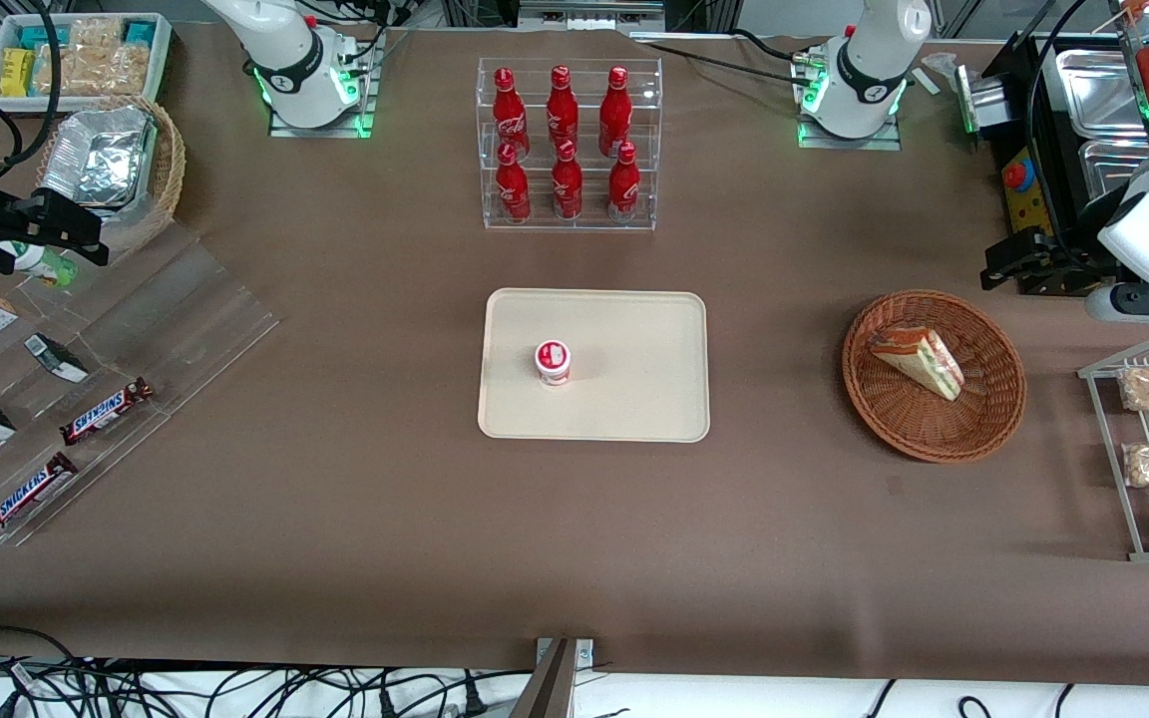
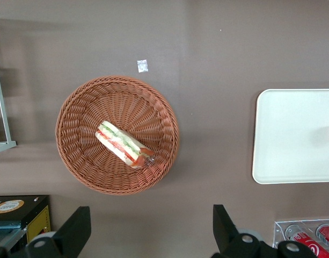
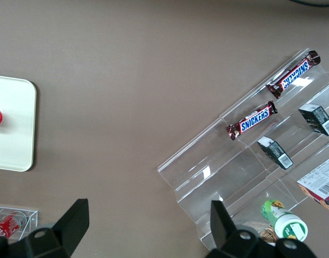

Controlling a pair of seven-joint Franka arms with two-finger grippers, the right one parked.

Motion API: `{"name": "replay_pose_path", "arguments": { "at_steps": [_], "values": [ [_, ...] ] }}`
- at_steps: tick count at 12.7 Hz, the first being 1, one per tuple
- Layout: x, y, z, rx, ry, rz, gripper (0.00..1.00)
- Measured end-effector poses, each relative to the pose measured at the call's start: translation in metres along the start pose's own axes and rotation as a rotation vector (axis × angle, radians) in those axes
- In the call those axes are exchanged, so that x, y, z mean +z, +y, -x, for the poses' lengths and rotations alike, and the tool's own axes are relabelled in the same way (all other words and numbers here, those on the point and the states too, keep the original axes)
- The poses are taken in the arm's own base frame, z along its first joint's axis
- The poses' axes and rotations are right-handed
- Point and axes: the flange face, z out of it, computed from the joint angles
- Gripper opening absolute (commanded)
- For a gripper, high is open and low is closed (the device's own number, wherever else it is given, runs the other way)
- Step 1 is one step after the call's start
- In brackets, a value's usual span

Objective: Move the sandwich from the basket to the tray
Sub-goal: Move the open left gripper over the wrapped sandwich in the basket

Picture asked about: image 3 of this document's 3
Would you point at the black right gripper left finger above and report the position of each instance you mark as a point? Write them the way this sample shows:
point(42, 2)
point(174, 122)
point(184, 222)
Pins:
point(70, 228)

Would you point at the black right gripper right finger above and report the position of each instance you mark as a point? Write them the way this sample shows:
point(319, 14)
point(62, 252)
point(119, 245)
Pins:
point(223, 231)

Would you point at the tall light wicker basket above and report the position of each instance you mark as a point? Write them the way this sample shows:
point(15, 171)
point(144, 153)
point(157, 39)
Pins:
point(267, 236)

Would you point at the cream plastic tray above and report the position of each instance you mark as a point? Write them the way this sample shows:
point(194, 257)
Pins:
point(14, 139)

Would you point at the clear acrylic bottle rack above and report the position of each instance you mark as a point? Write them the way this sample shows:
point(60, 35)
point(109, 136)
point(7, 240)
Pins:
point(31, 215)

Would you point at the green white capped bottle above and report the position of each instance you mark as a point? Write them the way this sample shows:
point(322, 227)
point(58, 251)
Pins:
point(285, 221)

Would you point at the red cola bottle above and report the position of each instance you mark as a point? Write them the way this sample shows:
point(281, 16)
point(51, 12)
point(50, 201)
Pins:
point(6, 228)

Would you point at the clear acrylic stepped stand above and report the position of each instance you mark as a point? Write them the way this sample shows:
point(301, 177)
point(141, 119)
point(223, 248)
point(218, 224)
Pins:
point(220, 166)

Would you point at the small black box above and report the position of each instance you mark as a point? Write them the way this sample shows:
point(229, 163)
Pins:
point(275, 153)
point(318, 119)

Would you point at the red white snack carton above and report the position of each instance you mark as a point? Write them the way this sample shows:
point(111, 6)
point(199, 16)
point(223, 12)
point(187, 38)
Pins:
point(321, 185)

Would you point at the Snickers chocolate bar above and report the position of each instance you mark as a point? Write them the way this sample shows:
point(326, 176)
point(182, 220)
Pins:
point(251, 121)
point(293, 74)

